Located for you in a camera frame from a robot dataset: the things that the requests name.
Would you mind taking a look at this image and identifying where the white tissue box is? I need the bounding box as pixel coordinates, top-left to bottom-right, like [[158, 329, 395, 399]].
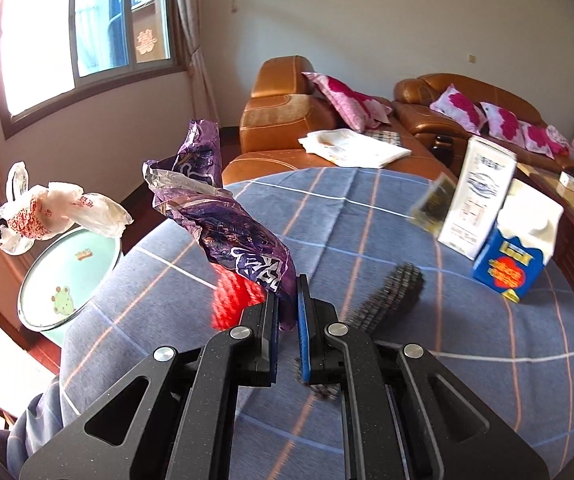
[[558, 171, 574, 192]]

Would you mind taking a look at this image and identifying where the brown leather chaise sofa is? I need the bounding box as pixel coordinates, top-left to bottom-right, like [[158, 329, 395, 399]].
[[219, 54, 458, 187]]

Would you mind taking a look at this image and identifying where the blue white Look carton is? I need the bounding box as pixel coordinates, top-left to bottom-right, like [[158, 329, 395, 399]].
[[472, 179, 564, 304]]

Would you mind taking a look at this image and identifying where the clear dark snack packet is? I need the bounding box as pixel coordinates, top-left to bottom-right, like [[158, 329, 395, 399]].
[[409, 174, 456, 238]]

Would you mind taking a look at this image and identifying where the checkered cushion on sofa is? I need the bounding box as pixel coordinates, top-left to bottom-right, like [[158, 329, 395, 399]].
[[364, 130, 402, 146]]

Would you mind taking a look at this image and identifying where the pink pillow on chaise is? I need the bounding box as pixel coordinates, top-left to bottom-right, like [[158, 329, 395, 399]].
[[302, 72, 392, 132]]

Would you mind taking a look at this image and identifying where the pink floral pillow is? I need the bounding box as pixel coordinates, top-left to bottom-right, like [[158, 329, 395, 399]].
[[480, 102, 526, 148], [429, 84, 486, 134], [519, 122, 554, 159]]

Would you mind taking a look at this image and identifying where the brown leather long sofa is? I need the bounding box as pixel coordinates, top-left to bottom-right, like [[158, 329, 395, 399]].
[[392, 73, 574, 174]]

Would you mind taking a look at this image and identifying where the white red plastic bag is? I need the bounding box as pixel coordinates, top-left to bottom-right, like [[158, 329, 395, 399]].
[[0, 162, 133, 256]]

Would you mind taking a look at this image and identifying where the purple snack wrapper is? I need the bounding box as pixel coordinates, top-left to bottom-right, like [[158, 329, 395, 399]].
[[143, 119, 297, 330]]

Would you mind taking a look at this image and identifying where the tall white milk carton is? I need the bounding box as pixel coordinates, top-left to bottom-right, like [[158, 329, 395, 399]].
[[438, 136, 517, 260]]

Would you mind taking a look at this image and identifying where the window with brown frame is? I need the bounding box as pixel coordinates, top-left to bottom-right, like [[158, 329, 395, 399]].
[[0, 0, 186, 138]]

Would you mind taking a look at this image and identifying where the light green trash bin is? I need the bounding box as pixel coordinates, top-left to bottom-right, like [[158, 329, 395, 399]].
[[17, 228, 122, 347]]

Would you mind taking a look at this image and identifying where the beige curtain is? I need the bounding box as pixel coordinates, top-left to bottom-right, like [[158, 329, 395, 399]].
[[176, 0, 219, 122]]

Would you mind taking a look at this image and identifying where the white folded cloth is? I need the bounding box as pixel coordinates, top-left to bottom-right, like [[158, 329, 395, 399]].
[[298, 128, 412, 169]]

